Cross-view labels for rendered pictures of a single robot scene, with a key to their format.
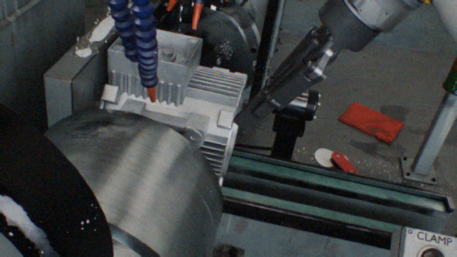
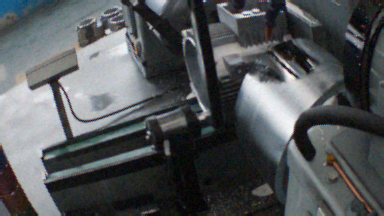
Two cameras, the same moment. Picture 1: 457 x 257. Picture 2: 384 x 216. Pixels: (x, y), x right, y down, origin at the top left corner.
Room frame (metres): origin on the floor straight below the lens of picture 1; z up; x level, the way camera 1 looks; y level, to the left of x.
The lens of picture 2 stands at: (1.44, -0.27, 1.49)
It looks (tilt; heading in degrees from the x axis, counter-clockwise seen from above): 33 degrees down; 163
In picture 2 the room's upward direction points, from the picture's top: 10 degrees counter-clockwise
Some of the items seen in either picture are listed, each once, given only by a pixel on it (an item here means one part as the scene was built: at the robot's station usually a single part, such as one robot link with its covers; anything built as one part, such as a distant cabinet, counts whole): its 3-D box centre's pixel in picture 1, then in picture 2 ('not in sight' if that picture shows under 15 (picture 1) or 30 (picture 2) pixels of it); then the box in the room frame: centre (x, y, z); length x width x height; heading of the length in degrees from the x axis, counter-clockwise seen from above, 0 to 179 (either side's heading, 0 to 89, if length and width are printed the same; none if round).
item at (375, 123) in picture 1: (371, 121); not in sight; (1.11, -0.37, 0.80); 0.15 x 0.12 x 0.01; 62
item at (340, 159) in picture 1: (343, 166); not in sight; (0.89, -0.27, 0.81); 0.09 x 0.03 x 0.02; 28
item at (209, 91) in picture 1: (176, 118); (244, 62); (0.66, 0.09, 1.01); 0.20 x 0.19 x 0.19; 85
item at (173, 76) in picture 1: (156, 64); (253, 20); (0.67, 0.13, 1.11); 0.12 x 0.11 x 0.07; 85
